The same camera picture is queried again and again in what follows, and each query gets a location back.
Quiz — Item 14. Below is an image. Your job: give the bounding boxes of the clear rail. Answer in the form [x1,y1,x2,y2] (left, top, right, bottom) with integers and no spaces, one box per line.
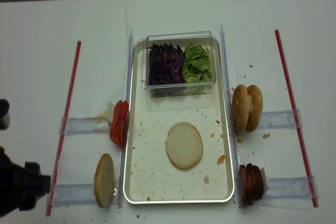
[263,176,319,199]
[51,184,96,207]
[257,109,302,129]
[59,117,110,136]

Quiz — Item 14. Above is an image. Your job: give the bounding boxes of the right red tape strip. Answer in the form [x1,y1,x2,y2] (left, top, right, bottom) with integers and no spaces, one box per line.
[275,29,319,208]

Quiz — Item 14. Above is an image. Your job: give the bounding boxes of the sesame bun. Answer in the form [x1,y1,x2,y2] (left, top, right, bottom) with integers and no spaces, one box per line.
[246,85,263,132]
[232,84,249,134]

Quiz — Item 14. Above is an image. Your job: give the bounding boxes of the white patty backstop block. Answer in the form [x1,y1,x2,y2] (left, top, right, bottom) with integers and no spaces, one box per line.
[260,167,269,194]

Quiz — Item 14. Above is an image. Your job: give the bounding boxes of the left red tape strip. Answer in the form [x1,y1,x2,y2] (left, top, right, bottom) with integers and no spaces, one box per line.
[45,40,81,217]

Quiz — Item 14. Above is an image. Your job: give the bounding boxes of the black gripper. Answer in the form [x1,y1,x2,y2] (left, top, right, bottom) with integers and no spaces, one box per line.
[1,148,51,215]

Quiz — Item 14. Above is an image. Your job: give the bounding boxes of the white rectangular metal tray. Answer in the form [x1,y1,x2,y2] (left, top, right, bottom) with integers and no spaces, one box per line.
[123,38,235,204]

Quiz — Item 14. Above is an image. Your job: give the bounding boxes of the lower left clear rail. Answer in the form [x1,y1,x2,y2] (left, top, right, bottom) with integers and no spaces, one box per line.
[51,184,96,207]

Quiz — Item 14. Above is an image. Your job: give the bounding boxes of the food scrap on tray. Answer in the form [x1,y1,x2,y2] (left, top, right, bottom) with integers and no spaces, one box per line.
[216,155,225,165]

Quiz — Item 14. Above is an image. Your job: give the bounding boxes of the right long clear divider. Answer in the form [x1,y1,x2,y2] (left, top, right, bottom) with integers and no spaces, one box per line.
[219,24,245,209]

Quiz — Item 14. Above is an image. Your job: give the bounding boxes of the upper right clear rail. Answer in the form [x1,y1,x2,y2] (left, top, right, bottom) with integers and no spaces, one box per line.
[257,109,302,129]

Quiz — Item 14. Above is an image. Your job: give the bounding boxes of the bun slice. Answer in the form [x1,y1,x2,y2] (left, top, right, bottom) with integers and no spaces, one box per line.
[165,122,203,169]
[94,153,114,208]

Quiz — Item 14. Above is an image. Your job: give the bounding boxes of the brown meat patty slices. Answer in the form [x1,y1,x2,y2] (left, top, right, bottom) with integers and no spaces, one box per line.
[239,163,266,206]

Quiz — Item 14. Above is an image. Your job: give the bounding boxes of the red tape strip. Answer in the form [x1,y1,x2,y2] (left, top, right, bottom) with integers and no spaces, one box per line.
[275,29,319,208]
[45,40,81,217]

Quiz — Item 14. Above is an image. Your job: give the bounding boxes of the lower right clear rail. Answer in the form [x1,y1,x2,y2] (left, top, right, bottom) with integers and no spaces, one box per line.
[263,176,319,199]

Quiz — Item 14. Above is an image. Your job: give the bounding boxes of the sesame bun top left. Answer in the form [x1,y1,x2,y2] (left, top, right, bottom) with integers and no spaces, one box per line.
[232,84,249,134]

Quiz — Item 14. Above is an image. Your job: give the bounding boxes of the white crumb on tray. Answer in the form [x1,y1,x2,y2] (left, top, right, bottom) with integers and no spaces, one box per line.
[204,175,209,184]

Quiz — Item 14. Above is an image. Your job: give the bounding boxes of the green lettuce leaves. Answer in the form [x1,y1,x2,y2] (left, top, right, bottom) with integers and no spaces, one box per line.
[182,44,212,83]

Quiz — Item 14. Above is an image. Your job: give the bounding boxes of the white tomato backstop block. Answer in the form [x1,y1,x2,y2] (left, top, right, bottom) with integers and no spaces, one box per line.
[106,102,115,121]

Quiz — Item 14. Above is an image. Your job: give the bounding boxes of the clear plastic salad container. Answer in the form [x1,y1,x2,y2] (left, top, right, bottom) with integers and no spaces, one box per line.
[142,31,216,97]

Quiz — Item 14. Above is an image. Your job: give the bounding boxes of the red tomato slices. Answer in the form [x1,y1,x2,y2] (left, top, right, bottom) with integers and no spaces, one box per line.
[109,100,129,147]

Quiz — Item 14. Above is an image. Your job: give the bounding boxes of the shredded purple cabbage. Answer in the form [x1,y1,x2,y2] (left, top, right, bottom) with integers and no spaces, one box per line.
[148,44,185,86]

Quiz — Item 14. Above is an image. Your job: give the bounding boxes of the sesame bun top right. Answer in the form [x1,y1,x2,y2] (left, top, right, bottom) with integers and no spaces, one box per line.
[246,85,263,132]

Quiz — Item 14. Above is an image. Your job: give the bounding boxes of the upper left clear rail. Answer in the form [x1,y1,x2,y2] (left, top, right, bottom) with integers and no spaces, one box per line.
[59,117,110,136]

